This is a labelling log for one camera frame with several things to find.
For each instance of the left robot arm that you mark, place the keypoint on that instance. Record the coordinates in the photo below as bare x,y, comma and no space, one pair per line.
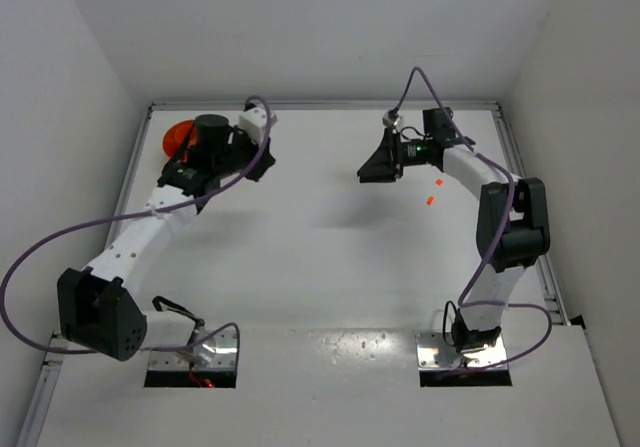
97,304

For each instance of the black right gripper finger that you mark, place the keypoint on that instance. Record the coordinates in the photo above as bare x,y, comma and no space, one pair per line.
378,173
387,153

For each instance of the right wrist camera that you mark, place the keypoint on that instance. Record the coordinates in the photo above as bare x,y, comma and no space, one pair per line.
393,120

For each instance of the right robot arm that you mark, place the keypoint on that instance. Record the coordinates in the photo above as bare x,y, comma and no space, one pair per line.
512,226

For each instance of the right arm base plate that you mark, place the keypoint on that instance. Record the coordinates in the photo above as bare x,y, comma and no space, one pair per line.
435,354

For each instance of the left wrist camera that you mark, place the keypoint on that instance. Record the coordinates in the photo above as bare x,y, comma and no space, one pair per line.
253,122

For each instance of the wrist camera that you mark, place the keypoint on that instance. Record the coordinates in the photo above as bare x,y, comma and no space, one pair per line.
253,122
393,120

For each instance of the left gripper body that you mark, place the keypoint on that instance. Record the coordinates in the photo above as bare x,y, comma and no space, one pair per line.
258,159

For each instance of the orange divided bowl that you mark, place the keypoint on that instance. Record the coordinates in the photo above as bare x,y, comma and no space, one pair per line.
178,139

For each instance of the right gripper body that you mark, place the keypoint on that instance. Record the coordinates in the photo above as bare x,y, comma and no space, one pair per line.
393,152

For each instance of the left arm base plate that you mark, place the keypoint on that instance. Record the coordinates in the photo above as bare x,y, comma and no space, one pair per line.
219,353

